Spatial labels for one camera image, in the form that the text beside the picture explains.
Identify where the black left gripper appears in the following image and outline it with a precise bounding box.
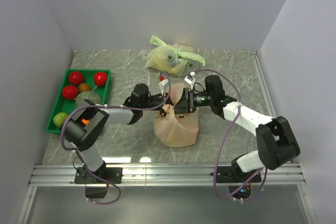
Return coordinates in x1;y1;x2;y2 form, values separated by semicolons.
141;93;184;119

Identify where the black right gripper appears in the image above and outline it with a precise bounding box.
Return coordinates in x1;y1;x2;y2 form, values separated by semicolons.
170;87;214;114

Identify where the orange banana-print plastic bag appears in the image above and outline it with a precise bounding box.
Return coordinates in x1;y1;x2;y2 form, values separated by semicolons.
153;83;199;147

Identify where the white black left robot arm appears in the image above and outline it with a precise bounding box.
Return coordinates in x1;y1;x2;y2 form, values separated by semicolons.
61;83;171;183

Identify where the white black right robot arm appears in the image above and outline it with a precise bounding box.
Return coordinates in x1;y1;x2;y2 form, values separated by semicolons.
174;75;301;182

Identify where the green tied plastic bag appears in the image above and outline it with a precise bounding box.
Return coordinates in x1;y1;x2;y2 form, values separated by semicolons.
145;36;205;76

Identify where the red fake apple top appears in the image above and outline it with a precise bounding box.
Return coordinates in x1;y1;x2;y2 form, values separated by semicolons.
93;71;108;87

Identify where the red fake apple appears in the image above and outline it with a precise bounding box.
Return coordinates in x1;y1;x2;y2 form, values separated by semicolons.
68;71;84;86
93;71;108;87
61;85;79;100

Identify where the small brown-orange fake fruit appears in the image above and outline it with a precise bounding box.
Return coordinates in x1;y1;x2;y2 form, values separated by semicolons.
78;83;91;93

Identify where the green netted fake melon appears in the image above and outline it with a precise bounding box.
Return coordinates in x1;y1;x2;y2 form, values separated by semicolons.
75;90;102;106

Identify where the red fake apple left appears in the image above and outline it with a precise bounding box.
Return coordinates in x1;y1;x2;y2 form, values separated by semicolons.
68;71;84;86

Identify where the red fake apple lower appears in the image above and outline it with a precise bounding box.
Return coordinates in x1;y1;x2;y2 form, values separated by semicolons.
61;85;79;100

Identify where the green fake apple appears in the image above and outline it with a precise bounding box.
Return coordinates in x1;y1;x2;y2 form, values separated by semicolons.
52;112;69;127

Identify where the green plastic fruit tray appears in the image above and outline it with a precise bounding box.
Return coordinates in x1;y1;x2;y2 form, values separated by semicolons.
46;69;111;135

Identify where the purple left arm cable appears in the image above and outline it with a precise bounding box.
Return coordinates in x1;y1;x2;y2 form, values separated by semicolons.
60;73;173;205

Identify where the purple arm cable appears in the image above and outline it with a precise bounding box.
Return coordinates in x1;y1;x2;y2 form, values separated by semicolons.
60;73;173;205
194;69;268;200

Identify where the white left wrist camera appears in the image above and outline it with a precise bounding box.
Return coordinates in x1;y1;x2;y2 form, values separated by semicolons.
159;79;169;93

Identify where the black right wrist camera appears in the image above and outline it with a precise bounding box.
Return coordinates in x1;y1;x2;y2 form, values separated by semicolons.
204;75;225;100

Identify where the aluminium mounting rail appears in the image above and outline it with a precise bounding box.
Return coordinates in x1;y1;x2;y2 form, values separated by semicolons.
28;163;306;187

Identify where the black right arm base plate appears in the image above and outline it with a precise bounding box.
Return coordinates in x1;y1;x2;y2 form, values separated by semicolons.
216;166;257;184

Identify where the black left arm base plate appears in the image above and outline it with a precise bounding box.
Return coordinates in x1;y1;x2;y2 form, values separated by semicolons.
74;167;123;184

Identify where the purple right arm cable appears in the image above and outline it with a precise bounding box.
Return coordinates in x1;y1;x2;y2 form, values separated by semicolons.
194;69;268;200

